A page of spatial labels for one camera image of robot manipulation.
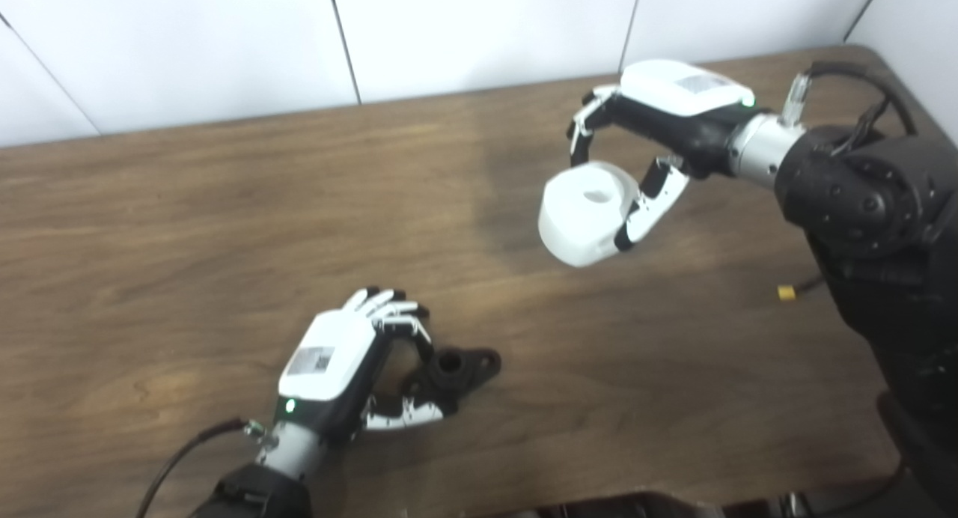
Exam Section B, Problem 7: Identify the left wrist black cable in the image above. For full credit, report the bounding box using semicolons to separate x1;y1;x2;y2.
136;418;269;518

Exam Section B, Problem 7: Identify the yellow connector plug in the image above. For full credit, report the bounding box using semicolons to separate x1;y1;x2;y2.
777;277;824;302

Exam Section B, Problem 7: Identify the round white piece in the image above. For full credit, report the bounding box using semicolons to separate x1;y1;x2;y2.
538;162;641;268

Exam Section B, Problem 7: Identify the black flanged holder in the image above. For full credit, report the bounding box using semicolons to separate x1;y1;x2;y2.
404;347;502;415

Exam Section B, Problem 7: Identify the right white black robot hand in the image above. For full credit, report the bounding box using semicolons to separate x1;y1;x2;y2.
567;60;757;253

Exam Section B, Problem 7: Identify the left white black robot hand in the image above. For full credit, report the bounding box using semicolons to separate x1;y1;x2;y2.
277;286;450;444

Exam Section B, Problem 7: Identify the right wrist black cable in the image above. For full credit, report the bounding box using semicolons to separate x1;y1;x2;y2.
782;61;918;148

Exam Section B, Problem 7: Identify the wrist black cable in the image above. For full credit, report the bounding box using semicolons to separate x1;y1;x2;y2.
782;61;918;148
136;418;269;518

